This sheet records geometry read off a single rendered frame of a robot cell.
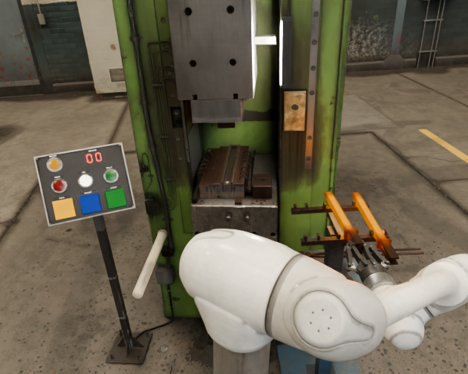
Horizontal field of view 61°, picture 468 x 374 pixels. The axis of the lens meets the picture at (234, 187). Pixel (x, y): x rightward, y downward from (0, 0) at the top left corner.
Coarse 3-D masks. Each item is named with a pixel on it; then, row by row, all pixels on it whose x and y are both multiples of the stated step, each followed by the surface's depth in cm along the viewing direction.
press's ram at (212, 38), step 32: (192, 0) 138; (224, 0) 137; (192, 32) 143; (224, 32) 142; (256, 32) 179; (192, 64) 148; (224, 64) 147; (256, 64) 180; (192, 96) 155; (224, 96) 153
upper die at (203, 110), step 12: (192, 108) 157; (204, 108) 156; (216, 108) 156; (228, 108) 155; (240, 108) 155; (192, 120) 159; (204, 120) 159; (216, 120) 158; (228, 120) 158; (240, 120) 157
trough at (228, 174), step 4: (232, 148) 207; (236, 148) 206; (232, 152) 202; (232, 156) 198; (228, 160) 192; (232, 160) 194; (228, 164) 190; (232, 164) 190; (228, 168) 186; (232, 168) 186; (228, 172) 182; (232, 172) 182; (224, 176) 178; (228, 176) 179; (224, 180) 175; (228, 180) 175; (224, 184) 172; (228, 184) 172
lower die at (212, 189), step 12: (216, 156) 201; (228, 156) 195; (240, 156) 196; (216, 168) 186; (240, 168) 184; (204, 180) 178; (216, 180) 175; (240, 180) 173; (204, 192) 175; (216, 192) 174; (228, 192) 174; (240, 192) 173
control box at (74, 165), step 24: (120, 144) 163; (48, 168) 155; (72, 168) 158; (96, 168) 160; (120, 168) 163; (48, 192) 155; (72, 192) 157; (96, 192) 160; (48, 216) 154; (96, 216) 159
